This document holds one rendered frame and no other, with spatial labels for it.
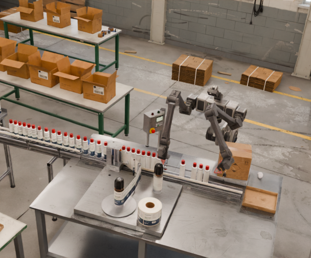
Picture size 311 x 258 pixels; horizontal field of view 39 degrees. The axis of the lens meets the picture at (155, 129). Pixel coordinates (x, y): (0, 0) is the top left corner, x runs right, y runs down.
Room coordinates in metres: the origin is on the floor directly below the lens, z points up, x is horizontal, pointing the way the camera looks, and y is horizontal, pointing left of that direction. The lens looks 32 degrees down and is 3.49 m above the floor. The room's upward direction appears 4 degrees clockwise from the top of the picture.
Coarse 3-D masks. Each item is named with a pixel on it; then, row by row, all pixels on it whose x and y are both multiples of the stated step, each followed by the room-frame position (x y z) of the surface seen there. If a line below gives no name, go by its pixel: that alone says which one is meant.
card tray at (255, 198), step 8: (248, 192) 3.27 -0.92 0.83; (256, 192) 3.28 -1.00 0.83; (264, 192) 3.28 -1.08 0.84; (272, 192) 3.26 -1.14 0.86; (248, 200) 3.16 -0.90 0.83; (256, 200) 3.17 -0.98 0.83; (264, 200) 3.18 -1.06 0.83; (272, 200) 3.18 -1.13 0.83; (256, 208) 3.05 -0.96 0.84; (264, 208) 3.03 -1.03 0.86; (272, 208) 3.07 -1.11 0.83
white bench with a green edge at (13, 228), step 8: (0, 216) 2.79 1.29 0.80; (8, 216) 2.79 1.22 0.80; (8, 224) 2.70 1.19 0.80; (16, 224) 2.70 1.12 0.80; (24, 224) 2.71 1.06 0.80; (0, 232) 2.60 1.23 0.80; (8, 232) 2.60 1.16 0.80; (16, 232) 2.61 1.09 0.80; (0, 240) 2.52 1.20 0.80; (8, 240) 2.52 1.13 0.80; (16, 240) 2.65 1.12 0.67; (0, 248) 2.43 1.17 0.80; (16, 248) 2.66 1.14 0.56; (16, 256) 2.67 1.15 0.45; (24, 256) 2.69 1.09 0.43
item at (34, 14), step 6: (18, 0) 8.08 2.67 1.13; (24, 0) 8.21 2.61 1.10; (24, 6) 8.20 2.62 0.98; (30, 6) 8.29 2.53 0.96; (36, 6) 8.01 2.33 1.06; (42, 6) 8.18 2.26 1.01; (24, 12) 7.88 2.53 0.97; (30, 12) 7.87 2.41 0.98; (36, 12) 8.00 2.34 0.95; (42, 12) 8.16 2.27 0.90; (24, 18) 8.03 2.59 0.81; (30, 18) 7.97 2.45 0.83; (36, 18) 7.98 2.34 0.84; (42, 18) 8.15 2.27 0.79
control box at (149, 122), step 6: (144, 114) 3.54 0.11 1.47; (150, 114) 3.53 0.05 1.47; (156, 114) 3.54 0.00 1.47; (162, 114) 3.56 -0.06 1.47; (144, 120) 3.54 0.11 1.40; (150, 120) 3.48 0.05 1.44; (162, 120) 3.57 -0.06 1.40; (144, 126) 3.53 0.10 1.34; (150, 126) 3.48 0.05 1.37; (162, 126) 3.57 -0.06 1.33; (150, 132) 3.48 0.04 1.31
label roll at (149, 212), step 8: (144, 200) 2.85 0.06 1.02; (152, 200) 2.86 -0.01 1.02; (144, 208) 2.75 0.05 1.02; (152, 208) 2.76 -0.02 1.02; (160, 208) 2.76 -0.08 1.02; (144, 216) 2.70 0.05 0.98; (152, 216) 2.70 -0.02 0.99; (160, 216) 2.76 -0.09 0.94; (144, 224) 2.70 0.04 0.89; (152, 224) 2.70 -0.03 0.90
